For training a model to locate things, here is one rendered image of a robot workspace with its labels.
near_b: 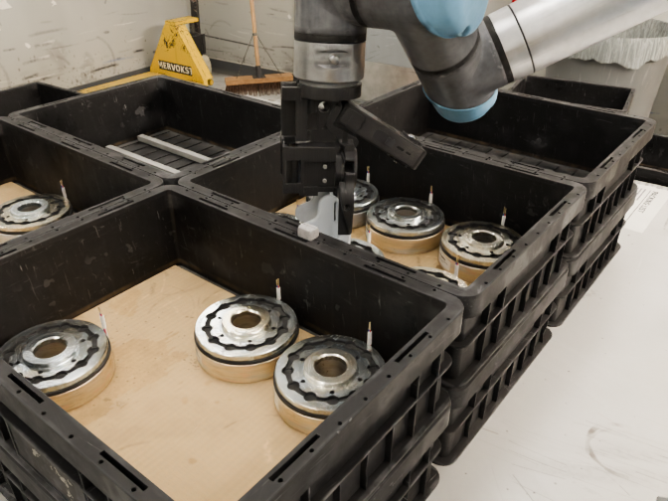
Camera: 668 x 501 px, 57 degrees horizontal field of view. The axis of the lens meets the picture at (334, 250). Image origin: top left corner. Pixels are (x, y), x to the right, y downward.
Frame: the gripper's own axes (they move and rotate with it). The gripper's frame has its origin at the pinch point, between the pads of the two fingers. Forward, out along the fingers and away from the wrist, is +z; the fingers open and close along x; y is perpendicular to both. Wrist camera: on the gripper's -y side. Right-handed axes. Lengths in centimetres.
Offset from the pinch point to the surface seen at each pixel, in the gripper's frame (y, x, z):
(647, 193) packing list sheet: -67, -42, 9
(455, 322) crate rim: -6.3, 25.1, -5.1
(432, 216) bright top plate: -12.8, -5.9, -1.9
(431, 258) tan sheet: -11.7, -0.8, 1.8
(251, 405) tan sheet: 10.7, 22.1, 4.9
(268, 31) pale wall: 2, -382, 15
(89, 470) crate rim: 20.6, 36.5, -2.3
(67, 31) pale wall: 127, -355, 15
